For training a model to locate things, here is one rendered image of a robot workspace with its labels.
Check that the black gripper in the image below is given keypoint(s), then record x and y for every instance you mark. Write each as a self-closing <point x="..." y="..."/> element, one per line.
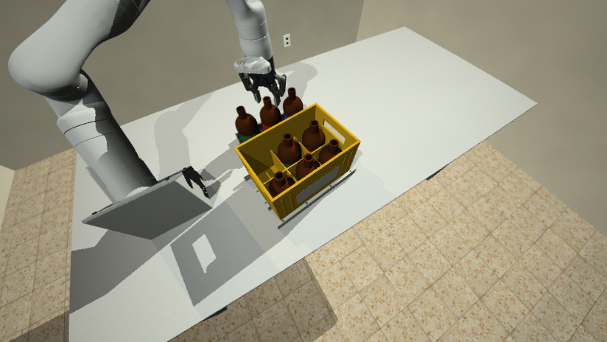
<point x="268" y="80"/>

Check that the yellow crate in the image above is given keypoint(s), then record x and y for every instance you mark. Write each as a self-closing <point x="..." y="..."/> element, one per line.
<point x="261" y="159"/>

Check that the brown bottle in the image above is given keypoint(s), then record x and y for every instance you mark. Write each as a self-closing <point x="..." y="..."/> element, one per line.
<point x="313" y="137"/>
<point x="269" y="114"/>
<point x="306" y="166"/>
<point x="279" y="183"/>
<point x="329" y="151"/>
<point x="289" y="151"/>
<point x="292" y="104"/>
<point x="246" y="124"/>

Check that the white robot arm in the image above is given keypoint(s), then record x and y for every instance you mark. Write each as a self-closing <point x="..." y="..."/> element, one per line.
<point x="48" y="63"/>

